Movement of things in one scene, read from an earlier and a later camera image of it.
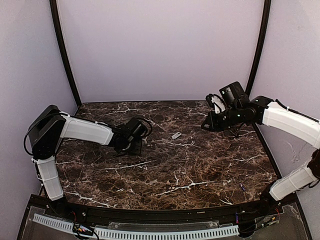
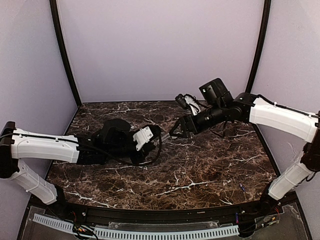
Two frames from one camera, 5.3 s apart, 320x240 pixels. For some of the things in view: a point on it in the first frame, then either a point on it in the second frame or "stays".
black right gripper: x=216 y=120 to x=187 y=124
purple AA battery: x=242 y=186 stays
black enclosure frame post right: x=261 y=46 stays
